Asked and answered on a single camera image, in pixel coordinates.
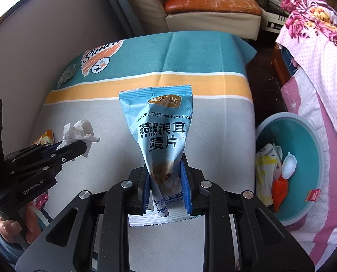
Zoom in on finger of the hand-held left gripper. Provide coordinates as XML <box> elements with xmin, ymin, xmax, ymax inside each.
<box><xmin>50</xmin><ymin>140</ymin><xmax>89</xmax><ymax>164</ymax></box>
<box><xmin>29</xmin><ymin>143</ymin><xmax>65</xmax><ymax>159</ymax></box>

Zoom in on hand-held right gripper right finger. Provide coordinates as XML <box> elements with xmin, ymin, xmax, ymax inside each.
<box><xmin>180</xmin><ymin>153</ymin><xmax>315</xmax><ymax>272</ymax></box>

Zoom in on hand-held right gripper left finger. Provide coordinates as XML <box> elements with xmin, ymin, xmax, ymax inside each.
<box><xmin>15</xmin><ymin>167</ymin><xmax>152</xmax><ymax>272</ymax></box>

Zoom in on white tissue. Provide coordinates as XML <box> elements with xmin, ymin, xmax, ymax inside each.
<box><xmin>56</xmin><ymin>119</ymin><xmax>100</xmax><ymax>159</ymax></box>

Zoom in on light blue snack packet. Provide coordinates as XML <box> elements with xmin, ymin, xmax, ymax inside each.
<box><xmin>118</xmin><ymin>84</ymin><xmax>206</xmax><ymax>228</ymax></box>

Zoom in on teal round trash bin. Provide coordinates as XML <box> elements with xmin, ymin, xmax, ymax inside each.
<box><xmin>255</xmin><ymin>113</ymin><xmax>328</xmax><ymax>227</ymax></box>

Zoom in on person's left hand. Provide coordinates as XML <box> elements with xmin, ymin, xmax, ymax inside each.
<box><xmin>0</xmin><ymin>201</ymin><xmax>42</xmax><ymax>245</ymax></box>

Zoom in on orange snack packet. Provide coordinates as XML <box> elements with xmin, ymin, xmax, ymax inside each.
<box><xmin>29</xmin><ymin>129</ymin><xmax>55</xmax><ymax>148</ymax></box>

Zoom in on pink wrapper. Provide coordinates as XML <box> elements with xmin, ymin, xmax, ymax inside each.
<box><xmin>32</xmin><ymin>191</ymin><xmax>49</xmax><ymax>211</ymax></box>

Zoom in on yellow white packet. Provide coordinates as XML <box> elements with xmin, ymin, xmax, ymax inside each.
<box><xmin>255</xmin><ymin>144</ymin><xmax>280</xmax><ymax>208</ymax></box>

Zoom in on white plastic spoon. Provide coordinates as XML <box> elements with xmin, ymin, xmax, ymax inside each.
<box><xmin>281</xmin><ymin>152</ymin><xmax>298</xmax><ymax>180</ymax></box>

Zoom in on striped teal orange grey tablecloth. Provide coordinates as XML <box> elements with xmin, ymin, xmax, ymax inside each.
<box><xmin>29</xmin><ymin>31</ymin><xmax>257</xmax><ymax>272</ymax></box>

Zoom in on small red wrapper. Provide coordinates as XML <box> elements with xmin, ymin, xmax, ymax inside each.
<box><xmin>307</xmin><ymin>188</ymin><xmax>322</xmax><ymax>202</ymax></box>

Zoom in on pink white quilt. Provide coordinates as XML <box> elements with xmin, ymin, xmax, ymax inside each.
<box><xmin>280</xmin><ymin>68</ymin><xmax>337</xmax><ymax>267</ymax></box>

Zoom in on beige sofa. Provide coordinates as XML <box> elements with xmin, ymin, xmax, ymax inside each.
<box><xmin>120</xmin><ymin>0</ymin><xmax>265</xmax><ymax>41</ymax></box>

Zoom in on black white box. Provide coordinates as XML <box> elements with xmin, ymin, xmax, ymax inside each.
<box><xmin>260</xmin><ymin>0</ymin><xmax>290</xmax><ymax>34</ymax></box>

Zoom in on orange leather seat cushion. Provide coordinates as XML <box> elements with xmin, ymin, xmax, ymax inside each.
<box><xmin>165</xmin><ymin>0</ymin><xmax>263</xmax><ymax>15</ymax></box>

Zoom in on pink floral blanket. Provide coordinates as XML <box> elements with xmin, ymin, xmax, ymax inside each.
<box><xmin>276</xmin><ymin>0</ymin><xmax>337</xmax><ymax>159</ymax></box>

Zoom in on grey metal frame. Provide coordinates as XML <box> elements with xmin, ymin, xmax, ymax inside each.
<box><xmin>98</xmin><ymin>0</ymin><xmax>145</xmax><ymax>38</ymax></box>

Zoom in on wooden bed frame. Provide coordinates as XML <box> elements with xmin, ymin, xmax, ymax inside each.
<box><xmin>272</xmin><ymin>44</ymin><xmax>294</xmax><ymax>86</ymax></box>

